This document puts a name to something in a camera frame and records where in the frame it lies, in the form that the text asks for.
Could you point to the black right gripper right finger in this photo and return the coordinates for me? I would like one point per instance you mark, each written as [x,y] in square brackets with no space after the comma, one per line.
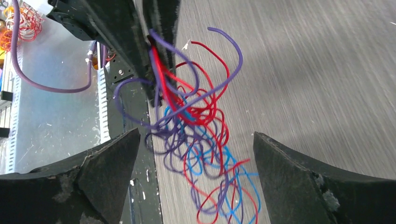
[299,189]

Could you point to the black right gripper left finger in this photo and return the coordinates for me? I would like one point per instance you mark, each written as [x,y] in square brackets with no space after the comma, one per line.
[87,188]

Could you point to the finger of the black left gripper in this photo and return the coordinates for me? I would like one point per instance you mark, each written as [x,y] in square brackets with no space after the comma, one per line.
[162,16]
[118,23]

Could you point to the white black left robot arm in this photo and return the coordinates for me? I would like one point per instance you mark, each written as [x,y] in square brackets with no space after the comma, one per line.
[74,15]

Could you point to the perforated metal cable rail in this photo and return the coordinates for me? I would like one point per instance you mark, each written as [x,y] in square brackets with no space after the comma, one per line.
[102,97]

